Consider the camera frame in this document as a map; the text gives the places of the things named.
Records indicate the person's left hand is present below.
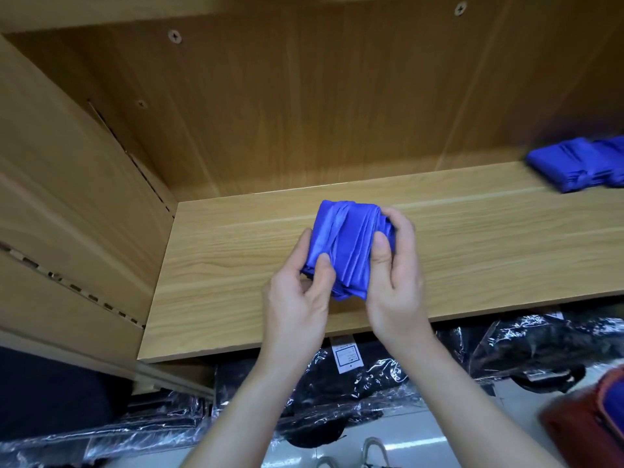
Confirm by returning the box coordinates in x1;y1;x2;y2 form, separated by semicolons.
259;227;339;374

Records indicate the person's right hand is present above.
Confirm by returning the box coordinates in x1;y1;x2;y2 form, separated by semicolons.
365;206;431;355

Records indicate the wooden shelf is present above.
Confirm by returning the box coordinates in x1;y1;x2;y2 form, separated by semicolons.
0;0;624;400

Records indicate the red shopping basket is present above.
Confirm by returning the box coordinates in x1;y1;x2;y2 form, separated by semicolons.
539;363;624;468

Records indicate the person's right forearm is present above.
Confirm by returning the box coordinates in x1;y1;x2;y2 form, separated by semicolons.
385;321;567;468

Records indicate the person's left forearm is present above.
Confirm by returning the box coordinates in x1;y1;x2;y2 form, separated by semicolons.
180;354;313;468

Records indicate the person's right shoe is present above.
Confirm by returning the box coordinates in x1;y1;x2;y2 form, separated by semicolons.
359;435;392;468

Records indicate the white paper tag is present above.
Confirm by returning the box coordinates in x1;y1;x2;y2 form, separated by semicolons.
330;340;366;376

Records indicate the black wrapped bag with tag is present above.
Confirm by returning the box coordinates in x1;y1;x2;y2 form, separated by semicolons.
213;329;462;449

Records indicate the black plastic-wrapped bag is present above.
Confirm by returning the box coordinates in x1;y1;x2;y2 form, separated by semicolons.
0;387;214;468
463;309;624;394

